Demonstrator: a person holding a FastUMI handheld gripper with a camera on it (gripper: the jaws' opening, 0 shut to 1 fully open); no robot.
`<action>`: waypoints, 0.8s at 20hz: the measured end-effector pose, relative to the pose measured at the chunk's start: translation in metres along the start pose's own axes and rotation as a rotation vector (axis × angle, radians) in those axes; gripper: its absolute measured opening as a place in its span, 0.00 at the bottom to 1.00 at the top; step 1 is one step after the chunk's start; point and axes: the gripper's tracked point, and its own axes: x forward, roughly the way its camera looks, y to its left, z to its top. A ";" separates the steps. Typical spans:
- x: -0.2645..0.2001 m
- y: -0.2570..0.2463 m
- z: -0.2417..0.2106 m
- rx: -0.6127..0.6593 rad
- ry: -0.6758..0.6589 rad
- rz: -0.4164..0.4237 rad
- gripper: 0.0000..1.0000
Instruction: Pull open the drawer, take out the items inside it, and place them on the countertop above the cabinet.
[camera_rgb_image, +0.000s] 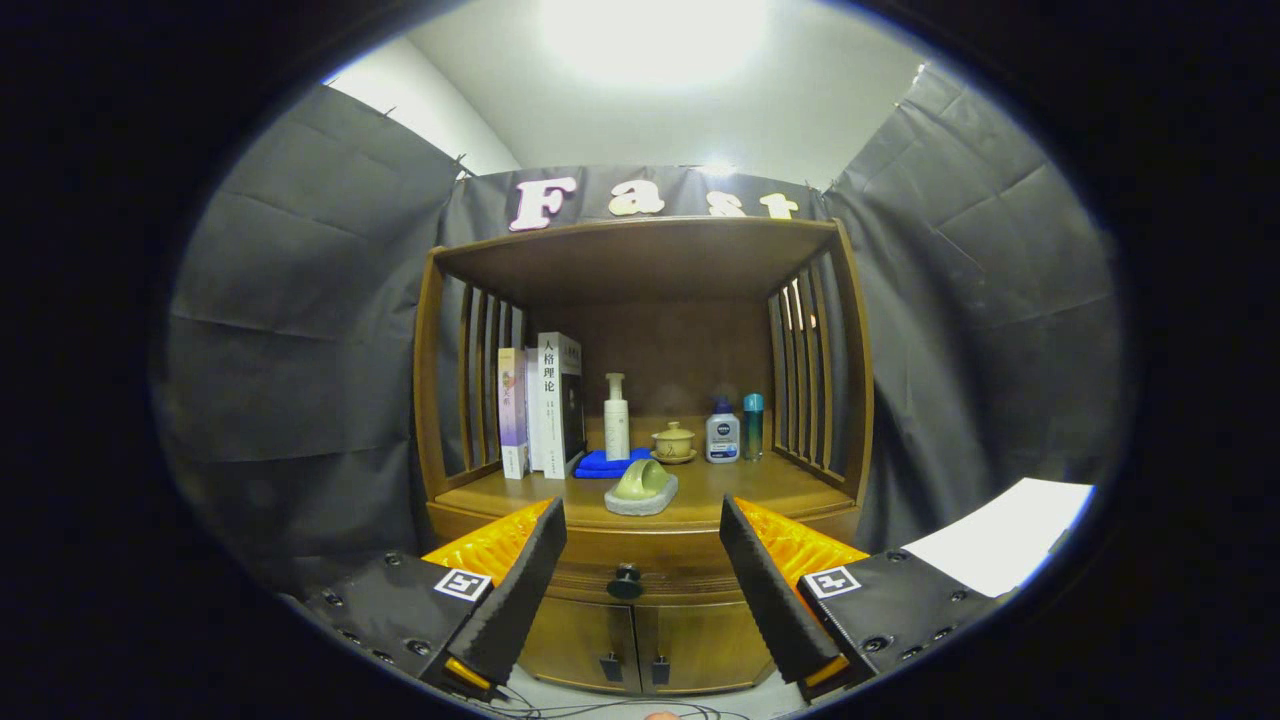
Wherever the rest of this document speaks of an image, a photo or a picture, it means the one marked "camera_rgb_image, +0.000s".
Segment blue folded cloth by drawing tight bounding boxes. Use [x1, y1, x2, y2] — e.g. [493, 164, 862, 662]
[574, 447, 653, 480]

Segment white pump bottle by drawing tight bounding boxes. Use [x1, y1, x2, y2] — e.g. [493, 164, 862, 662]
[603, 373, 632, 462]

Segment white bottle with blue cap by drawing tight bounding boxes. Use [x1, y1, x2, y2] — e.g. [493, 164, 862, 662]
[705, 397, 742, 464]

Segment wooden drawer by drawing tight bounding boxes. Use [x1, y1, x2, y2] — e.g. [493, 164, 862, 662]
[427, 500, 863, 606]

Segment black backdrop cloth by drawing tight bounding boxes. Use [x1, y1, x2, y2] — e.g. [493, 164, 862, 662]
[150, 65, 1131, 601]

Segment brown wooden cabinet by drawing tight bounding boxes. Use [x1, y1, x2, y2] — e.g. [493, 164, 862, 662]
[413, 216, 876, 697]

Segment yellow lidded tea cup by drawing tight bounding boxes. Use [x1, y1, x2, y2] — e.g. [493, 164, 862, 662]
[650, 421, 698, 465]

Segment purple book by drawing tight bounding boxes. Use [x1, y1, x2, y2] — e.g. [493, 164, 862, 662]
[497, 347, 531, 480]

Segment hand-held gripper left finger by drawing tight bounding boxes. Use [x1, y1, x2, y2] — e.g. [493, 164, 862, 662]
[295, 497, 568, 701]

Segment wooden countertop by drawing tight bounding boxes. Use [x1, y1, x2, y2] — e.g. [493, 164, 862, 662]
[432, 450, 856, 523]

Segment thin white book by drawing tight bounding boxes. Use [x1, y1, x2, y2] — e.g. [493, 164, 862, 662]
[524, 347, 546, 473]

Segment thick white and black book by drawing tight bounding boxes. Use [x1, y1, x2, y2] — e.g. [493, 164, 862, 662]
[537, 332, 587, 480]

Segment black floor cables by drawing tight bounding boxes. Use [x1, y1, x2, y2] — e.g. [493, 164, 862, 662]
[470, 690, 751, 720]

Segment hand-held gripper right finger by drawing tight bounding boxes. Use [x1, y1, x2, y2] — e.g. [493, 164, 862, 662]
[718, 495, 1011, 701]

